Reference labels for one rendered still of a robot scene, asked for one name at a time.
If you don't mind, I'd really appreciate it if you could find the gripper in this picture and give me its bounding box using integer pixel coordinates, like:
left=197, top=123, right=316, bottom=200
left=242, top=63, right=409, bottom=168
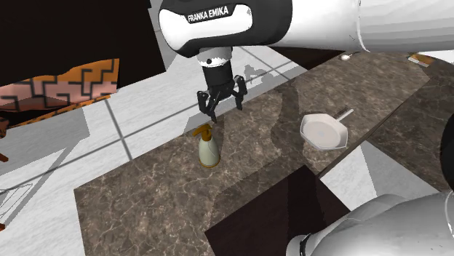
left=196, top=60, right=248, bottom=124

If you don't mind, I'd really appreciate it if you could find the pale soap dispenser amber pump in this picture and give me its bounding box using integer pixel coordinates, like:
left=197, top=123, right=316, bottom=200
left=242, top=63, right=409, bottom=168
left=191, top=123, right=221, bottom=169

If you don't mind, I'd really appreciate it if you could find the white octagonal plate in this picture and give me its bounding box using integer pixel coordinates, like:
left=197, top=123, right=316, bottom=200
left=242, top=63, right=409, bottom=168
left=300, top=113, right=349, bottom=151

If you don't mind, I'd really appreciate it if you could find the orange book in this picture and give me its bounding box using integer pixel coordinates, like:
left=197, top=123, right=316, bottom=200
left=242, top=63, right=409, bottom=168
left=407, top=52, right=438, bottom=68

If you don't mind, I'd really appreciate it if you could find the white handled brush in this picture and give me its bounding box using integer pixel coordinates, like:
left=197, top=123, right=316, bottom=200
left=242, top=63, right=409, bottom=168
left=334, top=108, right=355, bottom=122

